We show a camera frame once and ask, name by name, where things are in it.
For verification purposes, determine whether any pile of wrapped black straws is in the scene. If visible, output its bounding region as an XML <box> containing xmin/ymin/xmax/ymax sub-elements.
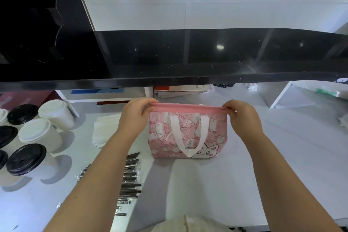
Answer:
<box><xmin>75</xmin><ymin>152</ymin><xmax>142</xmax><ymax>217</ymax></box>

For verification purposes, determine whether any white framed glass partition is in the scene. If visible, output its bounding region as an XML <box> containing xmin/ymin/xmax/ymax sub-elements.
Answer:
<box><xmin>69</xmin><ymin>0</ymin><xmax>348</xmax><ymax>34</ymax></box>

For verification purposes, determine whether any black glossy counter shelf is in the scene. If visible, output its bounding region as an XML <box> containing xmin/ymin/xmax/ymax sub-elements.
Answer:
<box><xmin>0</xmin><ymin>0</ymin><xmax>348</xmax><ymax>91</ymax></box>

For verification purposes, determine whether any white shelf divider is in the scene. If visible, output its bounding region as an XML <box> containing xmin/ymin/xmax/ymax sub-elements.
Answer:
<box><xmin>256</xmin><ymin>81</ymin><xmax>293</xmax><ymax>109</ymax></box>

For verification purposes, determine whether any person's right forearm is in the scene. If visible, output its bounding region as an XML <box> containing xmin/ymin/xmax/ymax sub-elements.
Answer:
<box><xmin>241</xmin><ymin>131</ymin><xmax>343</xmax><ymax>232</ymax></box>

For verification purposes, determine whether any person's left forearm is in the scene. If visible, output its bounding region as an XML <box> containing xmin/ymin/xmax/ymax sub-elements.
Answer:
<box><xmin>43</xmin><ymin>132</ymin><xmax>140</xmax><ymax>232</ymax></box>

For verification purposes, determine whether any stack of books and papers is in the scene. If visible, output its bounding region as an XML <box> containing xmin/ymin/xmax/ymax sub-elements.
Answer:
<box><xmin>153</xmin><ymin>84</ymin><xmax>213</xmax><ymax>99</ymax></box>

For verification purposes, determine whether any pink cartoon print tote bag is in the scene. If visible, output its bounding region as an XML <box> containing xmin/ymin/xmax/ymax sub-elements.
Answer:
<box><xmin>148</xmin><ymin>103</ymin><xmax>228</xmax><ymax>159</ymax></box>

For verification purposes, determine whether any person's left hand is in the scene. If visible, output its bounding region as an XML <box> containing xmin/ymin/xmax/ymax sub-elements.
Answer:
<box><xmin>117</xmin><ymin>98</ymin><xmax>159</xmax><ymax>145</ymax></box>

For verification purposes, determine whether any black lidded paper cup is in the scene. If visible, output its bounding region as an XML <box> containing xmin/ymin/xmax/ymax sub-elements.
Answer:
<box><xmin>7</xmin><ymin>104</ymin><xmax>39</xmax><ymax>126</ymax></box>
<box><xmin>0</xmin><ymin>125</ymin><xmax>18</xmax><ymax>149</ymax></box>
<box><xmin>0</xmin><ymin>150</ymin><xmax>9</xmax><ymax>171</ymax></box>
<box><xmin>6</xmin><ymin>143</ymin><xmax>59</xmax><ymax>181</ymax></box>

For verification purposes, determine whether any dark red folder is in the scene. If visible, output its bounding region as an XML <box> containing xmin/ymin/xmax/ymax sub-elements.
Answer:
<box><xmin>0</xmin><ymin>90</ymin><xmax>55</xmax><ymax>111</ymax></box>

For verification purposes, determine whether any stack of white napkins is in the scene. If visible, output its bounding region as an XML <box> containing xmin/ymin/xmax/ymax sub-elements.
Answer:
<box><xmin>92</xmin><ymin>113</ymin><xmax>123</xmax><ymax>148</ymax></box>

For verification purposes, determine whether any green and clear plastic bag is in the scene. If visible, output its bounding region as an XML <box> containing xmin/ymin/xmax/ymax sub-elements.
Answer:
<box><xmin>315</xmin><ymin>88</ymin><xmax>348</xmax><ymax>100</ymax></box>

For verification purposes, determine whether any white lidded paper cup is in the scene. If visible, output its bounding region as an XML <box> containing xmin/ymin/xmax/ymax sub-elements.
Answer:
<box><xmin>18</xmin><ymin>118</ymin><xmax>63</xmax><ymax>153</ymax></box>
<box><xmin>38</xmin><ymin>100</ymin><xmax>75</xmax><ymax>131</ymax></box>
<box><xmin>0</xmin><ymin>108</ymin><xmax>9</xmax><ymax>126</ymax></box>

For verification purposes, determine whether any person's right hand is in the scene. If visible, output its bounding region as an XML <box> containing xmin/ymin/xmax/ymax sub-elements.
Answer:
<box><xmin>222</xmin><ymin>100</ymin><xmax>266</xmax><ymax>143</ymax></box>

